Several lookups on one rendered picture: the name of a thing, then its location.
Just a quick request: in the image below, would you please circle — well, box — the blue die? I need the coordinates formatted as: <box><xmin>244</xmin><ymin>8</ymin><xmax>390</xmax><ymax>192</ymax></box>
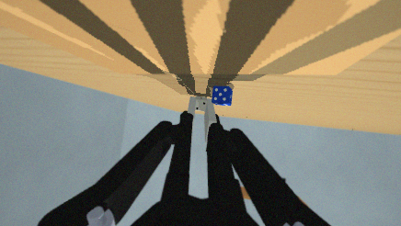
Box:
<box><xmin>212</xmin><ymin>86</ymin><xmax>233</xmax><ymax>106</ymax></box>

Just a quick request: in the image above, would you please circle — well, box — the grey die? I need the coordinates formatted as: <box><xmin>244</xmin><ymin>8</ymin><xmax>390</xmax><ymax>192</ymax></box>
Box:
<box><xmin>195</xmin><ymin>96</ymin><xmax>207</xmax><ymax>112</ymax></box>

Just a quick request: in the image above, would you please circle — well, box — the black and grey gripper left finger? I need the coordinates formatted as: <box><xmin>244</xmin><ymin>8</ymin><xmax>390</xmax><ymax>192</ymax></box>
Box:
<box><xmin>38</xmin><ymin>96</ymin><xmax>196</xmax><ymax>226</ymax></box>

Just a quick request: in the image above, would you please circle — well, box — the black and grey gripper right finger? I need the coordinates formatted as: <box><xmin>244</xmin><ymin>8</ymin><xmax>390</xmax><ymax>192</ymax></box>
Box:
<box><xmin>204</xmin><ymin>98</ymin><xmax>331</xmax><ymax>226</ymax></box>

